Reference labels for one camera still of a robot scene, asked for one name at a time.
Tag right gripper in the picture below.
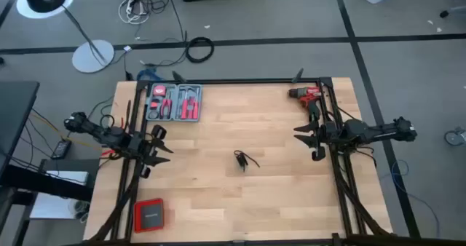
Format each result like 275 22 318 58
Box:
293 119 338 162

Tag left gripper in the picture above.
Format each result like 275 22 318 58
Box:
137 124 175 179

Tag thin black cord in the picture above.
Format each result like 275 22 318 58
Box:
233 149 261 172

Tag black cord spool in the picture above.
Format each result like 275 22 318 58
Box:
235 153 250 172

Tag red square bin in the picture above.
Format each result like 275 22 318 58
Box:
133 197 165 234

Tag grey tool kit case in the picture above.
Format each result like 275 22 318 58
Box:
145 83 203 122

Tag black power adapter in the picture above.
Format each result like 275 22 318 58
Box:
50 138 73 160

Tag black floor lamp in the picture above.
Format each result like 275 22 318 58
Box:
16 0 116 74

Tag white storage box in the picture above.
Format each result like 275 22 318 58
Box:
29 170 90 221

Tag grey caster wheel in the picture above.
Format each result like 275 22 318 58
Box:
443 127 466 147

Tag white power strip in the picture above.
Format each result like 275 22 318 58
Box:
118 0 150 25

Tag black desk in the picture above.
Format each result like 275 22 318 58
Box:
0 80 40 174

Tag office chair base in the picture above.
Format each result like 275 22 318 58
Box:
439 0 466 20

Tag red cordless drill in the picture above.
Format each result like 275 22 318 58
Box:
288 86 324 122

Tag red-handled pliers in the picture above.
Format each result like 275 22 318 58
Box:
159 98 173 120

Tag red-handled screwdriver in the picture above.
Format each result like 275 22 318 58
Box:
191 87 200 120

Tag black aluminium rig frame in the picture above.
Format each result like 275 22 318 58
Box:
83 76 394 246

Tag blue cable bundle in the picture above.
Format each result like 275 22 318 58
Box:
136 68 165 82

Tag long blue floor cable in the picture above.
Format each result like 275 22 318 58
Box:
378 159 441 239

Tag coiled black floor cable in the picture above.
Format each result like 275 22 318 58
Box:
185 36 215 64

